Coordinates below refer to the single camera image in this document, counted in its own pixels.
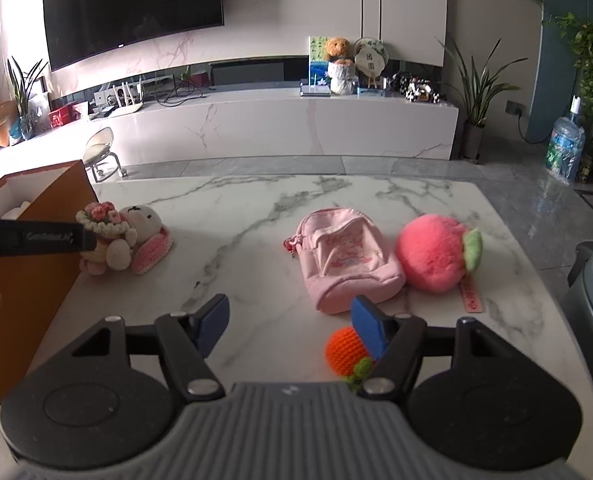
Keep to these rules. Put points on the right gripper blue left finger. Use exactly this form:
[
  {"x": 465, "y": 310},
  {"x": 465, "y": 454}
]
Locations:
[{"x": 186, "y": 341}]

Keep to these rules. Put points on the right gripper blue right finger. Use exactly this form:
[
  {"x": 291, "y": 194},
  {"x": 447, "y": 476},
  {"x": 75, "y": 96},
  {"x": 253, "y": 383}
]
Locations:
[{"x": 394, "y": 344}]

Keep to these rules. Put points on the orange crochet carrot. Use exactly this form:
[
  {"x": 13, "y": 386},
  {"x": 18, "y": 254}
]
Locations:
[{"x": 348, "y": 358}]

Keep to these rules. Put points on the pink peach plush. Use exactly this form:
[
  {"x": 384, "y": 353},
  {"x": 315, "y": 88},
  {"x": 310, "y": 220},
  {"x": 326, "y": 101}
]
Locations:
[{"x": 437, "y": 252}]

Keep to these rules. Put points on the small pink backpack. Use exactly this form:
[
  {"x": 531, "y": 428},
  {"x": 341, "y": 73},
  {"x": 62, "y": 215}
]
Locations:
[{"x": 342, "y": 255}]

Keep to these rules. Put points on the crochet bunny flower doll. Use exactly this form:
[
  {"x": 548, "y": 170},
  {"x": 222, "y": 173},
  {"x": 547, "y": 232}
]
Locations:
[{"x": 133, "y": 238}]

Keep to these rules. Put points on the white pink striped dog plush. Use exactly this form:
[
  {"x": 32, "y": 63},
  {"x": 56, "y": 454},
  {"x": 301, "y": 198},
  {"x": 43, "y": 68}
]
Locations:
[{"x": 15, "y": 212}]

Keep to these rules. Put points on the orange cardboard box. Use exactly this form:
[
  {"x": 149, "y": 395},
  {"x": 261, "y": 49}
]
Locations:
[{"x": 33, "y": 287}]

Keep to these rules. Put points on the green plant in vase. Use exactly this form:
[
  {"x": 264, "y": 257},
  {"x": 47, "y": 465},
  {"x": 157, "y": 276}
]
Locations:
[{"x": 22, "y": 84}]

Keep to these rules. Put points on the orange ceramic vase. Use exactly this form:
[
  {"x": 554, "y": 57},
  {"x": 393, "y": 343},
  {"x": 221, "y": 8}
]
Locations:
[{"x": 8, "y": 116}]

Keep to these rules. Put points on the small rolling stool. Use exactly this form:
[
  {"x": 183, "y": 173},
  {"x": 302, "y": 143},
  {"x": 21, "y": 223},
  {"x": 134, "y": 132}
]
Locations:
[{"x": 97, "y": 149}]

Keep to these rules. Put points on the red storage box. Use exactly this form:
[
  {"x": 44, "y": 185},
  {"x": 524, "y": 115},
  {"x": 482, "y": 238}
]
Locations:
[{"x": 63, "y": 115}]

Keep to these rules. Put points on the white wifi router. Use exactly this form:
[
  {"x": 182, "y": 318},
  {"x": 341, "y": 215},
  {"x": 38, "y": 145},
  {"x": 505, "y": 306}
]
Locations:
[{"x": 125, "y": 101}]

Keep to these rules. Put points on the white marble tv console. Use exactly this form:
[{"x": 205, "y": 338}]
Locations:
[{"x": 253, "y": 123}]

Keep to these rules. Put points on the blue water bottle jug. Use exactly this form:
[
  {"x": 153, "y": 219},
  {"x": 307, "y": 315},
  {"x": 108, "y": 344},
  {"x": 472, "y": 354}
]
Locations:
[{"x": 565, "y": 147}]

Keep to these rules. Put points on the cow figurine toys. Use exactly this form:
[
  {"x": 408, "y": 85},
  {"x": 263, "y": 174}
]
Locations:
[{"x": 415, "y": 89}]

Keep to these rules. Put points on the potted green leaf plant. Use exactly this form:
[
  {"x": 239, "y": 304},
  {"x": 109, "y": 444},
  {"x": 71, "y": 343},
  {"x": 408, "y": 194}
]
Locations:
[{"x": 478, "y": 87}]

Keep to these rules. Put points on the brown teddy bear figure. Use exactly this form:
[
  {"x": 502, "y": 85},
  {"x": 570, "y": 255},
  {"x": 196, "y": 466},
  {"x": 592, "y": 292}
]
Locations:
[{"x": 341, "y": 66}]

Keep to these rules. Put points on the round decorative fan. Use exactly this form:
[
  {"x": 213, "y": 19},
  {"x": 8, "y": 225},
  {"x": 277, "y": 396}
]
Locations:
[{"x": 371, "y": 58}]

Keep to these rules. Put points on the hanging ivy plant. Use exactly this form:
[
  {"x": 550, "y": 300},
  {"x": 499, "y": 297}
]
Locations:
[{"x": 578, "y": 36}]

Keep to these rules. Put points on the black wall television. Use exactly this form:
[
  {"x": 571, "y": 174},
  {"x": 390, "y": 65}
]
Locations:
[{"x": 79, "y": 29}]

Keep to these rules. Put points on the blue green picture frame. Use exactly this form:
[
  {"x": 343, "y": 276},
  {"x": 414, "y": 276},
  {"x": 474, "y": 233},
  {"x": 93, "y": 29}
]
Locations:
[{"x": 317, "y": 82}]

